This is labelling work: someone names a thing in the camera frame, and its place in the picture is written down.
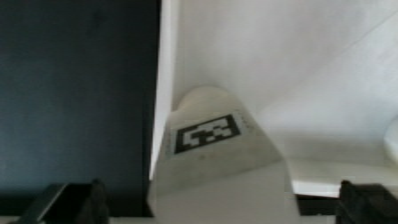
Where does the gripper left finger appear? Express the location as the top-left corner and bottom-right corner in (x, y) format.
(12, 179), (110, 224)

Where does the white table leg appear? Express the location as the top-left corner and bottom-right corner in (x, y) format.
(147, 86), (300, 224)

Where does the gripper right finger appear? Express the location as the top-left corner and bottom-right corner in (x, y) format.
(336, 180), (398, 224)

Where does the white square table top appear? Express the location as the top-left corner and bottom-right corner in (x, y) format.
(155, 0), (398, 196)

